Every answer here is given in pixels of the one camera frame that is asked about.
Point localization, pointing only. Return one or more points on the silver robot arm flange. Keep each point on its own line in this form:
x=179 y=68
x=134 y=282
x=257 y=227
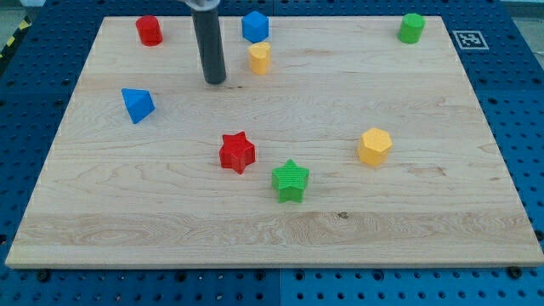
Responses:
x=201 y=5

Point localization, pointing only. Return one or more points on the yellow heart block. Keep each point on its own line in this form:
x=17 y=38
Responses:
x=259 y=55

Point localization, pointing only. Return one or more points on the green star block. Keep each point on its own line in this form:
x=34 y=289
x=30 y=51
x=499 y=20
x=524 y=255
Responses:
x=290 y=181

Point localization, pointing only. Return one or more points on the red star block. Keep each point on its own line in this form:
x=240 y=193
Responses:
x=237 y=152

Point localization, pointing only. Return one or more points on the light wooden board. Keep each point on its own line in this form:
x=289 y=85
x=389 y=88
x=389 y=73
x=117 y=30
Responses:
x=153 y=195

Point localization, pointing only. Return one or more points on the yellow hexagon block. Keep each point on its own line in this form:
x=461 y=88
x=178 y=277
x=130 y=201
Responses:
x=374 y=146

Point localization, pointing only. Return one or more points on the blue cube block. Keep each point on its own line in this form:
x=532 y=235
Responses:
x=255 y=27

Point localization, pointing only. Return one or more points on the blue triangular prism block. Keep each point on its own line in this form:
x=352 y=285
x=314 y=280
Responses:
x=138 y=102

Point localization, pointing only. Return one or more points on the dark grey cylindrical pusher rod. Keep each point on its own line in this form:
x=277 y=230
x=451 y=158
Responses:
x=208 y=36

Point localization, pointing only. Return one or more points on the red cylinder block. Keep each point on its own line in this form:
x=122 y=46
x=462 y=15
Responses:
x=149 y=30

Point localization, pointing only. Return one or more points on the green cylinder block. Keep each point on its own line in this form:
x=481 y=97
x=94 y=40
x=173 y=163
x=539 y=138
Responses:
x=411 y=28

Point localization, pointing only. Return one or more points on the white fiducial marker tag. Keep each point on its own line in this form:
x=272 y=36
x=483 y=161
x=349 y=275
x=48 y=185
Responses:
x=470 y=40

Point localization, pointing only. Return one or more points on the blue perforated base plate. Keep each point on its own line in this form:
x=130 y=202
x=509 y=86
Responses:
x=36 y=87

